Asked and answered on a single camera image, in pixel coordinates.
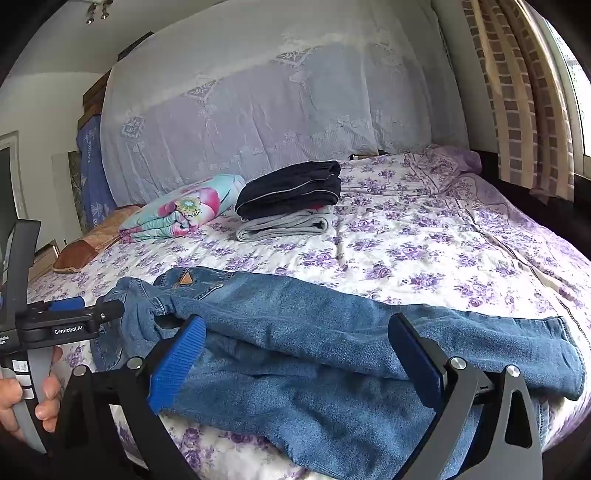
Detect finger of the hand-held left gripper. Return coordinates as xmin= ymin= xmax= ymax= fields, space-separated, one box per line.
xmin=46 ymin=296 xmax=86 ymax=315
xmin=85 ymin=299 xmax=125 ymax=326

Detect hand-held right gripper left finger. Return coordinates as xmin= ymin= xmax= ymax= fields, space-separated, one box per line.
xmin=48 ymin=315 xmax=207 ymax=480

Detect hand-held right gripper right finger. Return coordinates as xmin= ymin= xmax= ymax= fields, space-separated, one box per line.
xmin=388 ymin=313 xmax=543 ymax=480

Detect blue denim pants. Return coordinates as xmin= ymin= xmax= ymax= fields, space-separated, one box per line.
xmin=90 ymin=267 xmax=583 ymax=480

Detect person's left hand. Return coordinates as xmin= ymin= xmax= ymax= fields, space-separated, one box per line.
xmin=0 ymin=346 xmax=64 ymax=443

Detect orange brown pillow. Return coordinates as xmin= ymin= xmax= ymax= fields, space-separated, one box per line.
xmin=52 ymin=204 xmax=144 ymax=274

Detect blue patterned blanket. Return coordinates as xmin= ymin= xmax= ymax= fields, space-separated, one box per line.
xmin=76 ymin=115 xmax=116 ymax=232

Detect purple floral bed sheet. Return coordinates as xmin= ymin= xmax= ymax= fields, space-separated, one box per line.
xmin=25 ymin=145 xmax=591 ymax=480

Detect folded floral quilt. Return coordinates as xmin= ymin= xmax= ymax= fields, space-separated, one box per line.
xmin=119 ymin=174 xmax=246 ymax=244

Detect grey framed mirror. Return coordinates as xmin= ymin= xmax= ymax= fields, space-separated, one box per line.
xmin=0 ymin=130 xmax=28 ymax=287

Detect folded grey garment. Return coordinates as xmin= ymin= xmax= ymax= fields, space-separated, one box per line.
xmin=236 ymin=206 xmax=335 ymax=242

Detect folded navy garment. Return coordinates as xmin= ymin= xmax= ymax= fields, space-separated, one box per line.
xmin=235 ymin=160 xmax=342 ymax=221

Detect purple lace pillow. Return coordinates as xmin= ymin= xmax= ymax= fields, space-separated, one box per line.
xmin=406 ymin=144 xmax=483 ymax=185

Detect brown wooden furniture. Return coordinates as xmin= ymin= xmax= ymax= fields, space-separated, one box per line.
xmin=82 ymin=31 xmax=155 ymax=127

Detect brick pattern curtain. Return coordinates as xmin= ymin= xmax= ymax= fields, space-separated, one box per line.
xmin=462 ymin=0 xmax=578 ymax=204

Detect ceiling lamp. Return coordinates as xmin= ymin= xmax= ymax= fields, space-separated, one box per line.
xmin=84 ymin=2 xmax=112 ymax=25

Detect window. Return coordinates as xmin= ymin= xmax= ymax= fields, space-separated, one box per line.
xmin=545 ymin=9 xmax=591 ymax=158

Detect dark wooden bed frame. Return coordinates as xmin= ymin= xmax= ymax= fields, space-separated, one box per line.
xmin=471 ymin=148 xmax=591 ymax=264

